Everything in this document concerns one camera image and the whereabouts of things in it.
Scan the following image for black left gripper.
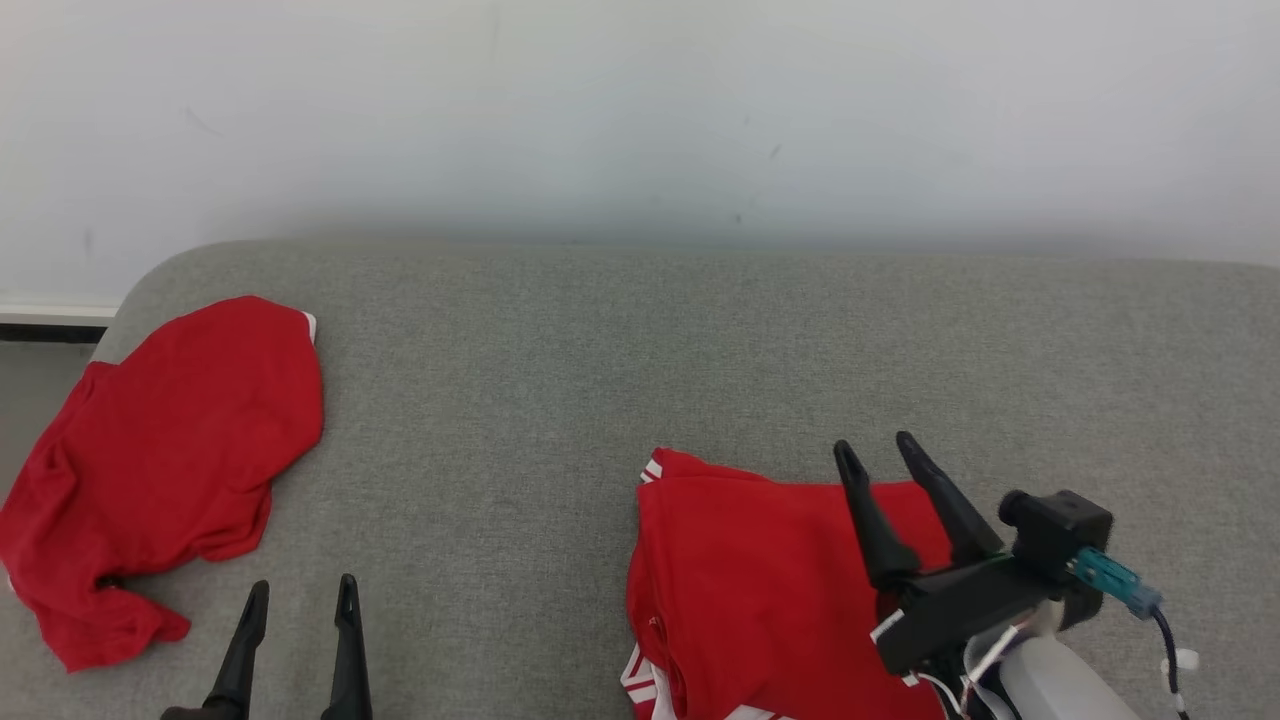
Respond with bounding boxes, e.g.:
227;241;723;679
158;573;374;720

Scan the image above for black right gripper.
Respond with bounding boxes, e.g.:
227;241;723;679
832;431;1058;679

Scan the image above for red white basketball jersey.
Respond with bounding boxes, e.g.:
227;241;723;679
624;446;963;720

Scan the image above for red shorts with white trim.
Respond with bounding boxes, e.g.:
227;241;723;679
0;294;327;674

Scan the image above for teal right cable connector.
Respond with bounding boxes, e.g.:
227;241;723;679
1066;547;1164;620

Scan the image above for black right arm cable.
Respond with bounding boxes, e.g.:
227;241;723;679
1150;608;1193;720

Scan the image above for black white wall baseboard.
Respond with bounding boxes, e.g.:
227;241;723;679
0;298;121;347

